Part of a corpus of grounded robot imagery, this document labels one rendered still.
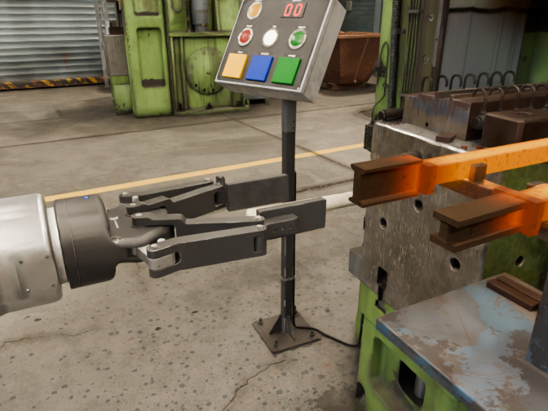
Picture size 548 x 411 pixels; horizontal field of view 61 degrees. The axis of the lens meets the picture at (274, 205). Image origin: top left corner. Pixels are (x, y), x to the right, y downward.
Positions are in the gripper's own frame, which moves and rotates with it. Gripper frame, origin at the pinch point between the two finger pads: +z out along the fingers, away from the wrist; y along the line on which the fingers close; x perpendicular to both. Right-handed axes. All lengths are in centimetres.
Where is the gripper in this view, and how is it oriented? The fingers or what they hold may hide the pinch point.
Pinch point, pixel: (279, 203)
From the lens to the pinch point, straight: 46.5
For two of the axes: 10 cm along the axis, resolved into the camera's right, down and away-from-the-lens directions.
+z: 9.0, -1.7, 4.1
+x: 0.0, -9.2, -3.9
